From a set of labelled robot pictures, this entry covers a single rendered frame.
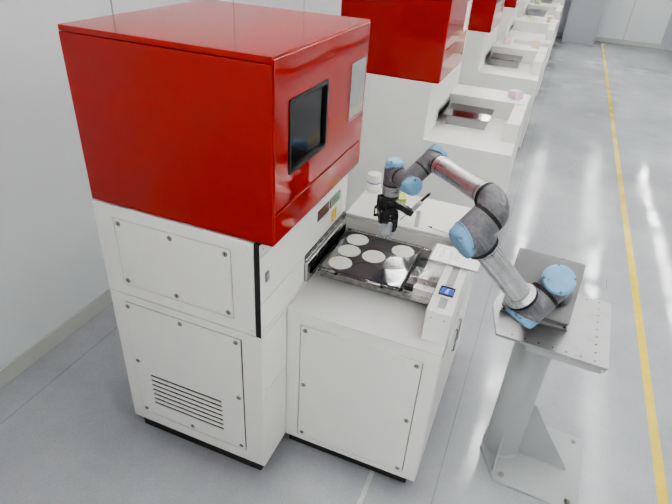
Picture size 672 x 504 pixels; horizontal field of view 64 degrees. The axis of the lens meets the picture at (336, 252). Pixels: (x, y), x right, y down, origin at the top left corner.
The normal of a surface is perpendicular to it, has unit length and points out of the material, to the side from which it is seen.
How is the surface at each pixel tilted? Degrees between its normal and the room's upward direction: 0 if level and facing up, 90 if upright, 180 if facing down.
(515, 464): 0
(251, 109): 90
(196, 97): 90
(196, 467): 0
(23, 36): 90
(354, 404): 90
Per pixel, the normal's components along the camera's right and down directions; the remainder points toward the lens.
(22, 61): 0.92, 0.25
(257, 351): -0.37, 0.48
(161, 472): 0.06, -0.85
